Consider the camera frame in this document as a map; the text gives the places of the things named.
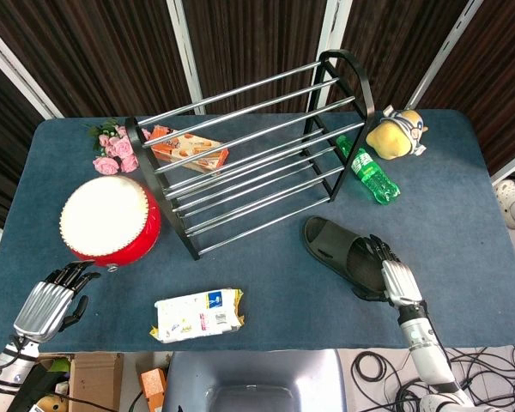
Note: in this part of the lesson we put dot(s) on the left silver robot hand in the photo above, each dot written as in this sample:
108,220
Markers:
40,307

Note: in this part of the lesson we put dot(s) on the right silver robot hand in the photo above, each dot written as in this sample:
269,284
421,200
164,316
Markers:
397,281

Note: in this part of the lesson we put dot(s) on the black rubber slipper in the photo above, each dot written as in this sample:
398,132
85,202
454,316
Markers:
341,253

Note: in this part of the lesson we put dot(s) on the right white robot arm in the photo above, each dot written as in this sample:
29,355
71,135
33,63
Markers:
425,356

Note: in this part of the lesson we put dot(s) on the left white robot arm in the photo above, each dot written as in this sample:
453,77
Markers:
6,365

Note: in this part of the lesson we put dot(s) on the black chrome shoe rack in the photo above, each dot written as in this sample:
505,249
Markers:
257,146

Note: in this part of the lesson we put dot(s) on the brown cardboard box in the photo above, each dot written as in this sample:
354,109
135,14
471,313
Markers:
96,377

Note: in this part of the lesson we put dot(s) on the red white drum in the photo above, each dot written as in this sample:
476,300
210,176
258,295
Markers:
109,221

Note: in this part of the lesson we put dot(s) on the green soda bottle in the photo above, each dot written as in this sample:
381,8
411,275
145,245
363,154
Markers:
369,171

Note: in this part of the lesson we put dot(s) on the orange small box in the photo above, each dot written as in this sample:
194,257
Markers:
153,386

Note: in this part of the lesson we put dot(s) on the white robot part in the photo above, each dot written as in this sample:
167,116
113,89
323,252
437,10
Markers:
510,201

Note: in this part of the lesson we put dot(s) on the blue table cloth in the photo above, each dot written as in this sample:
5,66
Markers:
257,266

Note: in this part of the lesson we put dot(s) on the yellow plush toy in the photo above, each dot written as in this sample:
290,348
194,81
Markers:
397,135

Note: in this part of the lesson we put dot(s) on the white yellow snack package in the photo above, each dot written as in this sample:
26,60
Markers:
197,315

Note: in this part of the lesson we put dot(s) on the pink rose bouquet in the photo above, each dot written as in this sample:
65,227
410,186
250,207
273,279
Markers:
113,148

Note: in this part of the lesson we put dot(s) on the orange biscuit box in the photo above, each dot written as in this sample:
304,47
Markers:
189,150

